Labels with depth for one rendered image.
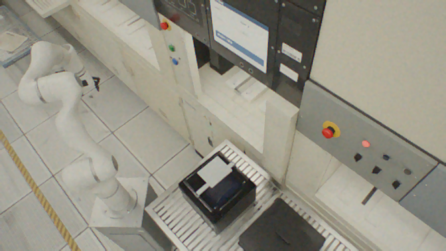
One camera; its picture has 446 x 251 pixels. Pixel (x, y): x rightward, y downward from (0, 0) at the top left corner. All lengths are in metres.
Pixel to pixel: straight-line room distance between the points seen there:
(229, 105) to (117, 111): 1.55
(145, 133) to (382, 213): 2.04
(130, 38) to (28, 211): 1.59
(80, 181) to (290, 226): 0.95
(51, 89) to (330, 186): 1.29
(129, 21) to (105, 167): 1.46
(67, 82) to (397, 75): 1.10
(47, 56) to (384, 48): 1.16
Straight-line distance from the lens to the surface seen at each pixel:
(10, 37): 3.75
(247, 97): 1.87
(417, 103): 0.92
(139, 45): 2.40
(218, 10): 1.23
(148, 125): 2.98
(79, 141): 1.41
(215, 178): 1.40
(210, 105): 1.89
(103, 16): 2.77
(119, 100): 3.27
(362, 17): 0.86
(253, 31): 1.13
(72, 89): 1.34
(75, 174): 1.48
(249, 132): 1.76
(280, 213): 1.58
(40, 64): 1.41
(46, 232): 2.87
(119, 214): 1.79
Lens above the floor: 2.35
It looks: 56 degrees down
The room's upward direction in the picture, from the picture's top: 6 degrees counter-clockwise
